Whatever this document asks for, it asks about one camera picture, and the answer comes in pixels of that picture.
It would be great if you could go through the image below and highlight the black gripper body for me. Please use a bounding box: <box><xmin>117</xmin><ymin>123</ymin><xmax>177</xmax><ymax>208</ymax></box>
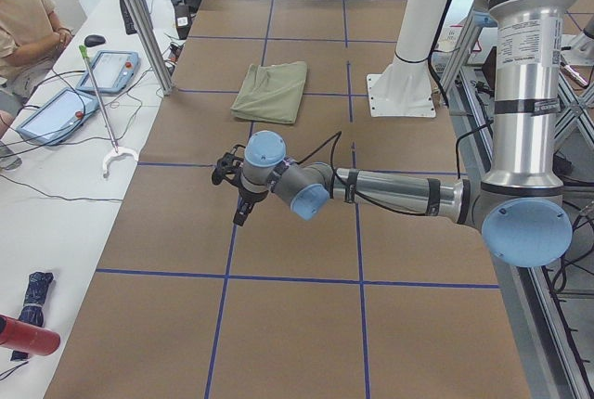
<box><xmin>239</xmin><ymin>187</ymin><xmax>267</xmax><ymax>205</ymax></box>

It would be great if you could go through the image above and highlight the olive green long-sleeve shirt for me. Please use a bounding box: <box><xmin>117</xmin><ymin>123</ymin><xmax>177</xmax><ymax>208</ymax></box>
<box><xmin>230</xmin><ymin>61</ymin><xmax>308</xmax><ymax>124</ymax></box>

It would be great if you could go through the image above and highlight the reacher grabber stick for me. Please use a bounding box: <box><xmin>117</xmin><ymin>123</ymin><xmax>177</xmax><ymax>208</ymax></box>
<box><xmin>79</xmin><ymin>45</ymin><xmax>139</xmax><ymax>179</ymax></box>

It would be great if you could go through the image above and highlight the far blue teach pendant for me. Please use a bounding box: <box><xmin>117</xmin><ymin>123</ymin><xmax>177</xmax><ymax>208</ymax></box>
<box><xmin>86</xmin><ymin>50</ymin><xmax>140</xmax><ymax>95</ymax></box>

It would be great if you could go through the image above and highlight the blue teach pendant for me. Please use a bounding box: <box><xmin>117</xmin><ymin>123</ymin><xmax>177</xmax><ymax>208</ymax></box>
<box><xmin>16</xmin><ymin>88</ymin><xmax>98</xmax><ymax>146</ymax></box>
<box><xmin>86</xmin><ymin>50</ymin><xmax>140</xmax><ymax>95</ymax></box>

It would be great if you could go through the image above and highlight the near blue teach pendant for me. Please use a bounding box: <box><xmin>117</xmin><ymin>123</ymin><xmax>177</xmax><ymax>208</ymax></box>
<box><xmin>16</xmin><ymin>88</ymin><xmax>98</xmax><ymax>146</ymax></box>

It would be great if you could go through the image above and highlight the black computer mouse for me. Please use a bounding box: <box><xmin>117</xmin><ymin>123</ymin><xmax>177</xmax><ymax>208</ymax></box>
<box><xmin>84</xmin><ymin>34</ymin><xmax>106</xmax><ymax>47</ymax></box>

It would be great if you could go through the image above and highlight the folded navy umbrella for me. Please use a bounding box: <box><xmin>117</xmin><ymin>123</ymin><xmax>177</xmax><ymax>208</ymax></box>
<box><xmin>10</xmin><ymin>272</ymin><xmax>54</xmax><ymax>361</ymax></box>

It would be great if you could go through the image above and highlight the red cylindrical bottle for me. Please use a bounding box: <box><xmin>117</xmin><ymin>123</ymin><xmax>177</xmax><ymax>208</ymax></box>
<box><xmin>1</xmin><ymin>315</ymin><xmax>61</xmax><ymax>356</ymax></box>

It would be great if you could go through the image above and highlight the person in beige shirt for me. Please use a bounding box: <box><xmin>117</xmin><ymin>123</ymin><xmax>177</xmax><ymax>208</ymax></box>
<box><xmin>0</xmin><ymin>0</ymin><xmax>75</xmax><ymax>173</ymax></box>

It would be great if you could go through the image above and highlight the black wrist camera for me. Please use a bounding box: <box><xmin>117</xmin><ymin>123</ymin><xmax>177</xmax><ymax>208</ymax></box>
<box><xmin>211</xmin><ymin>152</ymin><xmax>243</xmax><ymax>187</ymax></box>

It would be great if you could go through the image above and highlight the black braided camera cable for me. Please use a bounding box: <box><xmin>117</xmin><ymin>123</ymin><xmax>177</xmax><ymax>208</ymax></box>
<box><xmin>296</xmin><ymin>131</ymin><xmax>344</xmax><ymax>187</ymax></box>

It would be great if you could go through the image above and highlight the aluminium frame post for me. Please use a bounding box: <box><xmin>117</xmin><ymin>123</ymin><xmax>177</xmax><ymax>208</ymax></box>
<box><xmin>124</xmin><ymin>0</ymin><xmax>173</xmax><ymax>96</ymax></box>

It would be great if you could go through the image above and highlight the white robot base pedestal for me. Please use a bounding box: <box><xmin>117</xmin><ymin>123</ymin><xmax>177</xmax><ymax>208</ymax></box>
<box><xmin>367</xmin><ymin>0</ymin><xmax>449</xmax><ymax>118</ymax></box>

